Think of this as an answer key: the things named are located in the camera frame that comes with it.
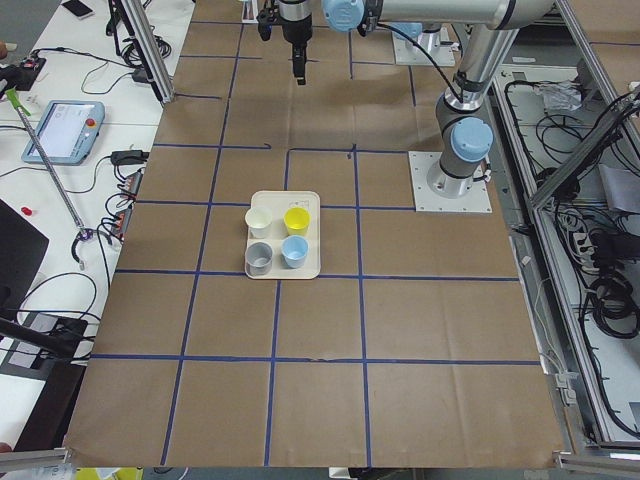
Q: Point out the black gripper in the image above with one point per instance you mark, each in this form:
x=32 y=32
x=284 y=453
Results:
x=295 y=26

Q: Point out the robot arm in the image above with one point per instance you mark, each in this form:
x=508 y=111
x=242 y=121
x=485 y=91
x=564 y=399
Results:
x=431 y=36
x=495 y=24

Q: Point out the yellow plastic cup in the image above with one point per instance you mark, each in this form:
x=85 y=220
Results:
x=297 y=221

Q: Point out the cream plastic cup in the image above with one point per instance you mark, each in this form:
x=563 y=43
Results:
x=259 y=221

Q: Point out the grey plastic cup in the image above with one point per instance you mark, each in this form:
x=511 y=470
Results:
x=258 y=259

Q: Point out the cream serving tray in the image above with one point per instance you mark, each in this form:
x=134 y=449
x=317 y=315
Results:
x=279 y=202

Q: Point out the smartphone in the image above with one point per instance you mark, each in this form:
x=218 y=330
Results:
x=78 y=8

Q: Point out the blue teach pendant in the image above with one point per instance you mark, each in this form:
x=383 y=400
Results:
x=68 y=130

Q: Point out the black tripod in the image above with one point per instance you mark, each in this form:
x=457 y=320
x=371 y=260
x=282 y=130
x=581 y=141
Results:
x=60 y=337

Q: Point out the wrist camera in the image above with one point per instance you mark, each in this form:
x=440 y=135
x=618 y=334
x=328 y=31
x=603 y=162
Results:
x=266 y=19

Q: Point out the aluminium frame post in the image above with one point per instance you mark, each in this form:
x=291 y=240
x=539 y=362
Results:
x=138 y=26

